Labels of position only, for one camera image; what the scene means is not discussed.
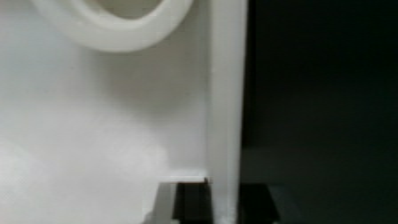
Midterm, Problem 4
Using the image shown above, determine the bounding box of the white square table top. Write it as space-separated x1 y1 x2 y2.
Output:
0 0 249 224

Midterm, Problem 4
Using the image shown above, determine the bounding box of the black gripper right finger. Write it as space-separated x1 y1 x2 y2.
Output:
239 184 279 224

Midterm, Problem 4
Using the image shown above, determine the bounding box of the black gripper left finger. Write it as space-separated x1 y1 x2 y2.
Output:
155 182 214 224

